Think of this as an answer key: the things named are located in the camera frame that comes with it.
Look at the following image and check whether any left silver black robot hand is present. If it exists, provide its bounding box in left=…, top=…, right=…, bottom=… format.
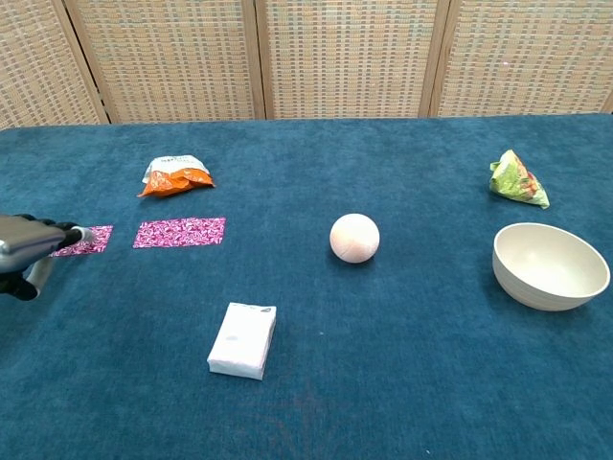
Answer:
left=0, top=214, right=96, bottom=302

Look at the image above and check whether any cream bowl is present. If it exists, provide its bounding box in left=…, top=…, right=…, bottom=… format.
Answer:
left=492, top=222, right=611, bottom=312

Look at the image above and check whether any green snack bag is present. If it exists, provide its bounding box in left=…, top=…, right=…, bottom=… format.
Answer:
left=488, top=149, right=551, bottom=210

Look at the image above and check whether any woven screen panel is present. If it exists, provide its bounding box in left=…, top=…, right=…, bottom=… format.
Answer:
left=253, top=0, right=451, bottom=120
left=0, top=0, right=110, bottom=130
left=428, top=0, right=613, bottom=119
left=61, top=0, right=267, bottom=125

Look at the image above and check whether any pale pink ball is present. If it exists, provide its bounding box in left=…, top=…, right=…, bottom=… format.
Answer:
left=329, top=213, right=381, bottom=264

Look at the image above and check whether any pink patterned card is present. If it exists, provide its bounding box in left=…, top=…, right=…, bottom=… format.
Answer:
left=51, top=224, right=114, bottom=258
left=196, top=217, right=227, bottom=246
left=132, top=218, right=199, bottom=249

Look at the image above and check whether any blue table cloth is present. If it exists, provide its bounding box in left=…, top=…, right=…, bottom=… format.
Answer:
left=0, top=112, right=613, bottom=460

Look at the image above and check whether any white tissue pack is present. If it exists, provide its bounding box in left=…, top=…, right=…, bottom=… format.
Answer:
left=206, top=302, right=278, bottom=381

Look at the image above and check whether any orange white snack bag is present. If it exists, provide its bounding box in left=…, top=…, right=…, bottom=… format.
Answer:
left=137, top=153, right=216, bottom=198

